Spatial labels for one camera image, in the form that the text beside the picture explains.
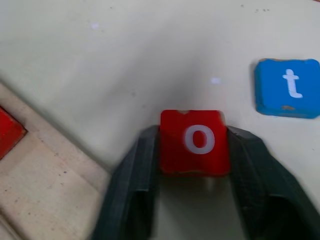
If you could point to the red letter o block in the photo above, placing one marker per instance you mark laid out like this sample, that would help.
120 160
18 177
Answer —
195 143

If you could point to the wooden tray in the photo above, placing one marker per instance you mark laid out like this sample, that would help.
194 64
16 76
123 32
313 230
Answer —
42 180

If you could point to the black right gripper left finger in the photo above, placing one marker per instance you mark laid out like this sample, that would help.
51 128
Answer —
130 185

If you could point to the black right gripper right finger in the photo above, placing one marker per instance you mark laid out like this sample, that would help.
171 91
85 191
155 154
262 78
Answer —
265 185

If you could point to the red block in tray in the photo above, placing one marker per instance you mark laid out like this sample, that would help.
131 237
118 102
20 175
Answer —
8 132

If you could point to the blue letter t block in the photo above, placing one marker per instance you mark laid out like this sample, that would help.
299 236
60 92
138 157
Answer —
287 87

